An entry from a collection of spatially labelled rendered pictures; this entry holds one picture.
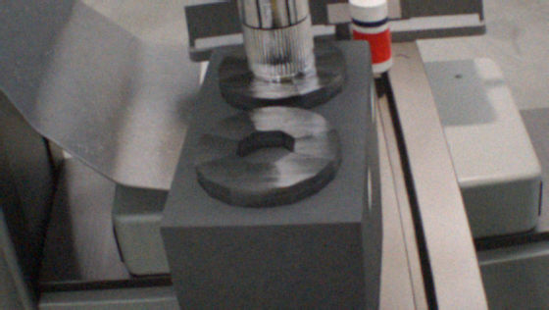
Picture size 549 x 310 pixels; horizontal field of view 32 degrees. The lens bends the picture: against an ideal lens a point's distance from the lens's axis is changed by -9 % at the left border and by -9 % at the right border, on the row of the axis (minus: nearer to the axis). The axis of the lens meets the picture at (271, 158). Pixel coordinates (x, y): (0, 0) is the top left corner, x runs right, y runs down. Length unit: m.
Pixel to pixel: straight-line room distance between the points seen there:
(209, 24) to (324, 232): 0.59
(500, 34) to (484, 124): 2.04
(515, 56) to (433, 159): 2.17
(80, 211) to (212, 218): 0.72
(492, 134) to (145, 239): 0.42
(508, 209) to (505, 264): 0.08
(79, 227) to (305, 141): 0.69
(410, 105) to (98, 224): 0.45
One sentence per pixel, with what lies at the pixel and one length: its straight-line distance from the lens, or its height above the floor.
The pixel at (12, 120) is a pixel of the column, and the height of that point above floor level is 0.93.
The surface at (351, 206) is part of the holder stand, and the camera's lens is 0.60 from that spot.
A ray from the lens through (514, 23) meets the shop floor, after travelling 3.32.
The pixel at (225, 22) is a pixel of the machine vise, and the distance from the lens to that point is 1.15.
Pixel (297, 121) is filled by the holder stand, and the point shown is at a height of 1.16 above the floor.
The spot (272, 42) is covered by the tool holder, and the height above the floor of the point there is 1.19.
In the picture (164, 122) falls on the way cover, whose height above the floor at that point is 0.90.
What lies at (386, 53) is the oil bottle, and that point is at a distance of 1.09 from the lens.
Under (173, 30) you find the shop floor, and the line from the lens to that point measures 3.42.
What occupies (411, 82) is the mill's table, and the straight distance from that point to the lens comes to 1.08.
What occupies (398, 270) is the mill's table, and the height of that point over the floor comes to 0.96.
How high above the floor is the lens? 1.51
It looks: 34 degrees down
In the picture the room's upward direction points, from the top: 8 degrees counter-clockwise
